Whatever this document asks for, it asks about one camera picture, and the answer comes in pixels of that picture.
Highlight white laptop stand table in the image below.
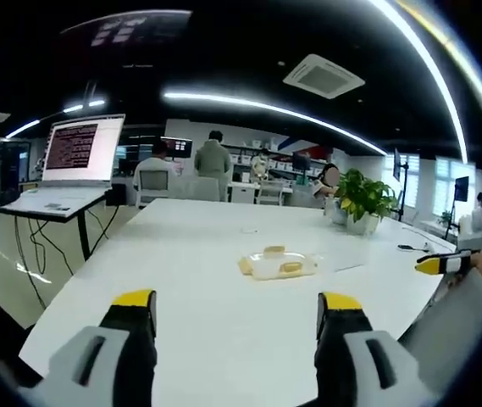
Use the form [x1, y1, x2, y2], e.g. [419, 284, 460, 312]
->
[0, 185, 108, 262]

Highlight white office chair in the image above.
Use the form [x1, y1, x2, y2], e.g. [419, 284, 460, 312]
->
[135, 169, 173, 209]

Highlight background wall monitor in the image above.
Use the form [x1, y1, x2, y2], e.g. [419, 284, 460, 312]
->
[160, 136, 193, 160]

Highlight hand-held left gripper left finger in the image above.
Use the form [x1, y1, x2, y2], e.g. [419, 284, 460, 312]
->
[36, 289, 159, 407]

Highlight storage shelves with boxes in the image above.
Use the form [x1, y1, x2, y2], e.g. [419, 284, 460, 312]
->
[222, 141, 330, 188]

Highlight black monitor on stand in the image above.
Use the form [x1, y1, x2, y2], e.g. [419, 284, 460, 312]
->
[392, 147, 410, 222]

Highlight black monitor on tripod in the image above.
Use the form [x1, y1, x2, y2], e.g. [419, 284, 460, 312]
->
[443, 175, 471, 241]

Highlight white laptop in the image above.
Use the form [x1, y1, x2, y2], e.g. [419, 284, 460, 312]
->
[40, 113, 126, 191]

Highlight green potted plant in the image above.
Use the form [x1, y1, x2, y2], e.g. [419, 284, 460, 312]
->
[331, 167, 399, 236]

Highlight clear plastic tray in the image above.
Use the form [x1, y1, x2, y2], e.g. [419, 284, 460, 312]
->
[240, 248, 322, 282]

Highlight ceiling air conditioner vent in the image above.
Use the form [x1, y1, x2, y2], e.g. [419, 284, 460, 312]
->
[282, 53, 367, 100]

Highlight ceiling light strip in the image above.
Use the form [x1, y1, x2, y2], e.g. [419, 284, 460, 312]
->
[163, 90, 389, 156]
[4, 98, 107, 140]
[369, 0, 471, 164]

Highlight black cables under stand table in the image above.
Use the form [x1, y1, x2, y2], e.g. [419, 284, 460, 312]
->
[11, 207, 119, 310]

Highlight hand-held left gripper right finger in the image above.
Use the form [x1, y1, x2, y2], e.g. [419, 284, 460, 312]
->
[314, 291, 440, 407]

